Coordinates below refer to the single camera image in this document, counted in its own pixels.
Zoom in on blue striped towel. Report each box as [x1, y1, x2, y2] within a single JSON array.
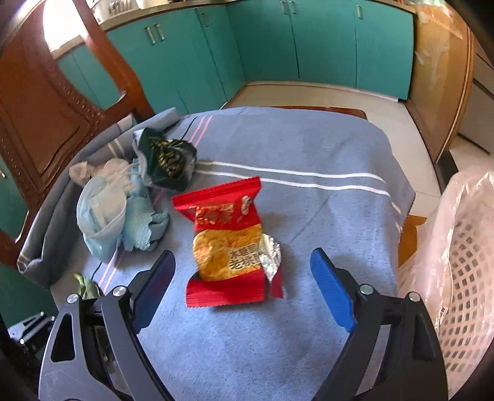
[[17, 106, 415, 401]]

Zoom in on crumpled plastic snack packet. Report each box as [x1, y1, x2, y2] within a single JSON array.
[[132, 128, 198, 192]]

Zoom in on clear plastic bin liner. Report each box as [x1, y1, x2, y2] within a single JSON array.
[[397, 166, 494, 336]]

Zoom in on green vegetable leaf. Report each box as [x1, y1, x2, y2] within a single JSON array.
[[73, 273, 102, 301]]

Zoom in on teal base kitchen cabinets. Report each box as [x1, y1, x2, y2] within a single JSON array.
[[0, 0, 417, 320]]

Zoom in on carved wooden chair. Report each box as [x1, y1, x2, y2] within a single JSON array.
[[0, 0, 367, 278]]

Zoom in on teal crumpled paper towel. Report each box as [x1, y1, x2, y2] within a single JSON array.
[[123, 170, 170, 252]]

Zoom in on bright window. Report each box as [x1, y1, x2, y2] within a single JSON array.
[[42, 0, 101, 58]]

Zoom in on light blue face mask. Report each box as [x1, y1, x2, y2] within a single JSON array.
[[76, 175, 130, 260]]

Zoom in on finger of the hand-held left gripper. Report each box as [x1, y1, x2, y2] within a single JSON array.
[[7, 312, 57, 345]]

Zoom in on white plastic lattice basket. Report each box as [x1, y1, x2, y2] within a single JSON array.
[[397, 170, 494, 398]]

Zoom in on wood-framed glass sliding door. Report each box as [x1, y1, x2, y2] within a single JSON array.
[[401, 0, 477, 166]]

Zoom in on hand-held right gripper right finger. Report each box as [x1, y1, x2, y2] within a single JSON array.
[[310, 247, 449, 401]]

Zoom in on low wooden stool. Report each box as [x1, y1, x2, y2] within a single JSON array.
[[397, 214, 429, 267]]

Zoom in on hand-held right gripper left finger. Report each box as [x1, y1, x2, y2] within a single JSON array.
[[39, 249, 177, 401]]

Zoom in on red snack wrapper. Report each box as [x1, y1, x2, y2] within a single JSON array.
[[171, 176, 284, 309]]

